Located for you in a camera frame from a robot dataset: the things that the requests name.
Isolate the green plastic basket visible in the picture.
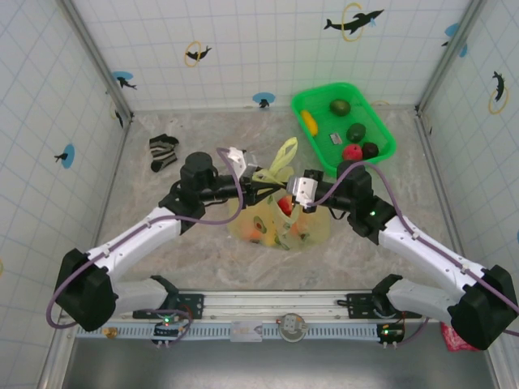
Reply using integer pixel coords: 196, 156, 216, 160
290, 82, 397, 178

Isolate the controller board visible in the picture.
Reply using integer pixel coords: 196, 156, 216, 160
375, 322, 406, 350
151, 311, 192, 350

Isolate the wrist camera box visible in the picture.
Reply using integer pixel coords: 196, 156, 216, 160
285, 174, 324, 215
225, 146, 261, 180

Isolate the left controller board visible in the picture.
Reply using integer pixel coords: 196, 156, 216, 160
151, 311, 192, 350

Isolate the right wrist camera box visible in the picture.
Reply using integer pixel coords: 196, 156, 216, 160
285, 174, 324, 215

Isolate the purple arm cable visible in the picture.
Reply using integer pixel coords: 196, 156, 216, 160
45, 146, 247, 328
303, 160, 519, 348

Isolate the round grey device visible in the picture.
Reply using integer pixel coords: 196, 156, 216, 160
277, 312, 306, 344

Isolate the yellow plastic bag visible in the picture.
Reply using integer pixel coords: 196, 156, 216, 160
227, 136, 332, 251

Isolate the blue circle dolphin sticker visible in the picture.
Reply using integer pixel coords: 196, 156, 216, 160
441, 23, 470, 58

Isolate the red round fake fruit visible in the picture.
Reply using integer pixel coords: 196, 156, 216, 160
341, 143, 363, 165

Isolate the green fake avocado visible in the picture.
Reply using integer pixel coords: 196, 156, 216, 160
328, 98, 352, 118
345, 122, 367, 143

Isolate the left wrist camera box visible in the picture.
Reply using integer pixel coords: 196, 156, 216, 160
225, 146, 261, 180

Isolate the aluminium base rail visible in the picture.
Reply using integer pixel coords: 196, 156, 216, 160
174, 288, 451, 323

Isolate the right controller board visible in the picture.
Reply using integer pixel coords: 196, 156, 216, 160
375, 322, 406, 350

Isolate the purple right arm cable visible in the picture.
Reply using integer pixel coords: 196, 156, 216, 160
303, 160, 519, 348

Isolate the black white striped sock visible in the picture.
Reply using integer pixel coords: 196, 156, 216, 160
148, 133, 180, 173

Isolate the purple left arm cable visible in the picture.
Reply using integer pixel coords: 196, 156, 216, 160
45, 146, 247, 328

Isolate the small dolphin ring sticker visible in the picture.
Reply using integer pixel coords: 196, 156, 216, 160
109, 100, 125, 130

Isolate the red snack packet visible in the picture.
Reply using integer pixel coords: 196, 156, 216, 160
440, 323, 480, 353

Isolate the white slotted cable duct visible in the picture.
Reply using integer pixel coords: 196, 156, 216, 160
76, 319, 406, 342

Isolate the small white card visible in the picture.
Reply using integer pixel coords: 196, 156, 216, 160
230, 320, 264, 344

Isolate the long yellow fake fruit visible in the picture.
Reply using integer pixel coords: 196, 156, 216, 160
300, 109, 320, 136

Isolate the aluminium corner post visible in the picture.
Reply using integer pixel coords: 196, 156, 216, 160
416, 0, 487, 114
59, 0, 135, 122

